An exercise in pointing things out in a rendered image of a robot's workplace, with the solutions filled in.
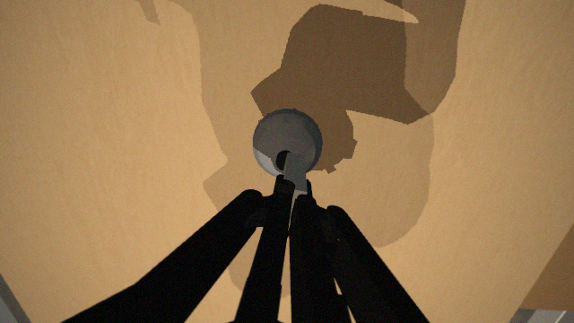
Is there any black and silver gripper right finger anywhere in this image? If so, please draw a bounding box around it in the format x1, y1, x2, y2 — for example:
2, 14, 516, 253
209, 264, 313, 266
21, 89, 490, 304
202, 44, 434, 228
287, 154, 430, 323

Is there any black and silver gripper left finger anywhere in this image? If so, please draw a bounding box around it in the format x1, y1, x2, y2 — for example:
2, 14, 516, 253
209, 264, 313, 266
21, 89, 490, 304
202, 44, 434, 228
61, 153, 296, 323

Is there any dark grey dome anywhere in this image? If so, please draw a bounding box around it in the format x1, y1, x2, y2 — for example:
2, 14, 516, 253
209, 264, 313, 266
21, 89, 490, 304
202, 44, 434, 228
253, 109, 323, 177

